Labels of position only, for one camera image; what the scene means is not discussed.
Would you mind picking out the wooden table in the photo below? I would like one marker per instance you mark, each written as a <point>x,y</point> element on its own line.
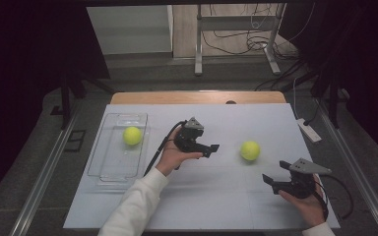
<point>177,97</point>

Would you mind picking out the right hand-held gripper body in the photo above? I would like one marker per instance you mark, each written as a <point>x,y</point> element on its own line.
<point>297,188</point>

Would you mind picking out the grey metal desk frame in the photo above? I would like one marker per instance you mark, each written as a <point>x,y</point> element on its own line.
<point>198,39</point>

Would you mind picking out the person's left hand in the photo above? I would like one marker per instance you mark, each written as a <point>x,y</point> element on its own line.
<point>170,157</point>

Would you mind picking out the white power strip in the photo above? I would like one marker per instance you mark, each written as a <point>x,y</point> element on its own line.
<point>309,131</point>

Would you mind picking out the person's right hand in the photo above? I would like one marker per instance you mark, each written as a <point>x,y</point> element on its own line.
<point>308,209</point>

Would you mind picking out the dark curtain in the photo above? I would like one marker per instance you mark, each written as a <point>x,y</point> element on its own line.
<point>23,65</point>
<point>367,65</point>

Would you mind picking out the yellow tennis ball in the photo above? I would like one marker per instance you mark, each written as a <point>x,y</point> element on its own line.
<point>132,135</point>
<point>250,150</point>

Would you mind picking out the white cabinet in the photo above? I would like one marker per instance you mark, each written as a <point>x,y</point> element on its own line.
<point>128,29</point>

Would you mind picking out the black metal stand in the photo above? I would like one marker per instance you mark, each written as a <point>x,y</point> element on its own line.
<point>65,98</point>
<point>333,105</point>

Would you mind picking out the aluminium rail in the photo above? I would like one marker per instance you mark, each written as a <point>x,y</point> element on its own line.
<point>357,170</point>
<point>42,180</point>

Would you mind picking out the clear plastic container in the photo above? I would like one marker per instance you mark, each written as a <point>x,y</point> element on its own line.
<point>114,160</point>

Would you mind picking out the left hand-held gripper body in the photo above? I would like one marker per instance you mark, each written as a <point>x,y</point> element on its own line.
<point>187,139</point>

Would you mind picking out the white board sheet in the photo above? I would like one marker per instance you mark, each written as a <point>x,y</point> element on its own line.
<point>210,196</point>

